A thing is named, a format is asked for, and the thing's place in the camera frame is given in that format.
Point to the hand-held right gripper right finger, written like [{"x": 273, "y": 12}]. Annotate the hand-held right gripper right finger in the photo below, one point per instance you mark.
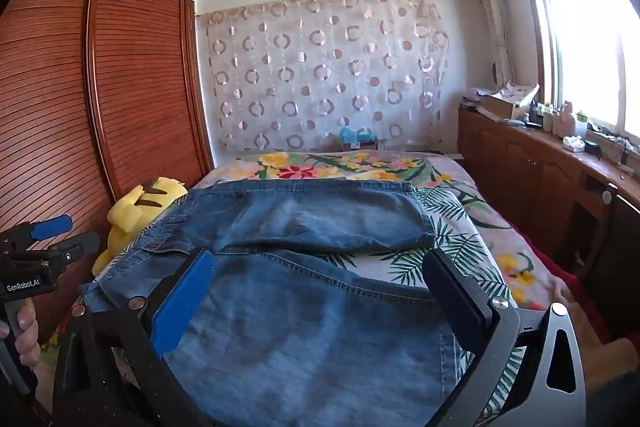
[{"x": 457, "y": 302}]

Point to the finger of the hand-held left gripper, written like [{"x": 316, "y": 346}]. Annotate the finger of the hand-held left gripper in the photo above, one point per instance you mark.
[
  {"x": 50, "y": 227},
  {"x": 77, "y": 247}
]

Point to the circle-patterned sheer curtain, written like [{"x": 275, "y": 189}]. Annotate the circle-patterned sheer curtain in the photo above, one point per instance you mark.
[{"x": 325, "y": 72}]

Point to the small cardboard box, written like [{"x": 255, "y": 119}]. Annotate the small cardboard box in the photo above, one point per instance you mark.
[{"x": 370, "y": 146}]

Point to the blue toy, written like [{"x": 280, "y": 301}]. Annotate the blue toy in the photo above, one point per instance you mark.
[{"x": 355, "y": 136}]

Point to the wooden slatted wardrobe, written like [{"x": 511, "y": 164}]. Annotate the wooden slatted wardrobe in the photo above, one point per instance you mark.
[{"x": 100, "y": 82}]

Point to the floral blanket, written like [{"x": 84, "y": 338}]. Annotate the floral blanket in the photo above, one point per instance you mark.
[{"x": 320, "y": 164}]

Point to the open cardboard box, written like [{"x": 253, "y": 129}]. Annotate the open cardboard box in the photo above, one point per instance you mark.
[{"x": 505, "y": 104}]

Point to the bundled white curtain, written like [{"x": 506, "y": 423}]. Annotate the bundled white curtain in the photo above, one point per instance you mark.
[{"x": 492, "y": 12}]

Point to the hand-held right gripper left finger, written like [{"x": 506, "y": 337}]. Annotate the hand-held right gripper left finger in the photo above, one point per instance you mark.
[{"x": 182, "y": 307}]

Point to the yellow plush toy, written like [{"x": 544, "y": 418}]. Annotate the yellow plush toy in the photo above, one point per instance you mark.
[{"x": 132, "y": 212}]

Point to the wooden side cabinet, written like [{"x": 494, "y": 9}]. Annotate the wooden side cabinet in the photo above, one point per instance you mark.
[{"x": 525, "y": 177}]

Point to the blue denim pants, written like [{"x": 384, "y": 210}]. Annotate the blue denim pants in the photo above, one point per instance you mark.
[{"x": 300, "y": 307}]

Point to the white bottle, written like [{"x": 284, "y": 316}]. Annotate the white bottle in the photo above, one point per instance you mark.
[{"x": 548, "y": 121}]

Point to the leaf-print bed sheet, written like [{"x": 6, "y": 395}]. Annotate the leaf-print bed sheet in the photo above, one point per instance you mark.
[{"x": 450, "y": 232}]

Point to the window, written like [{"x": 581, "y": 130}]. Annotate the window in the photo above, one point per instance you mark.
[{"x": 585, "y": 32}]

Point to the person's left hand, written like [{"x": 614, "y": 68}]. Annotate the person's left hand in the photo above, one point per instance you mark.
[{"x": 27, "y": 332}]

